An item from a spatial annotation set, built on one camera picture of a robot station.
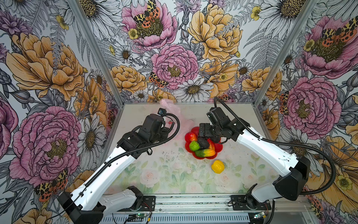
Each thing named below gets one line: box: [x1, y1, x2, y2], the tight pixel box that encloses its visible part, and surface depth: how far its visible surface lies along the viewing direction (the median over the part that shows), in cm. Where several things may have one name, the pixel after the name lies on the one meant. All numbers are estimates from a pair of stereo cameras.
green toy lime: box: [189, 140, 200, 152], surface depth 91 cm
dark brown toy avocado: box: [197, 136, 210, 149], surface depth 91 cm
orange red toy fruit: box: [206, 138, 216, 151], surface depth 93 cm
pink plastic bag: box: [157, 98, 197, 141], surface depth 88 cm
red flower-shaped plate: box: [184, 126, 224, 160], surface depth 92 cm
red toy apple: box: [184, 132, 198, 143], surface depth 97 cm
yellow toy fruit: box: [211, 159, 225, 175], surface depth 84 cm
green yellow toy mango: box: [194, 148, 216, 158], surface depth 88 cm
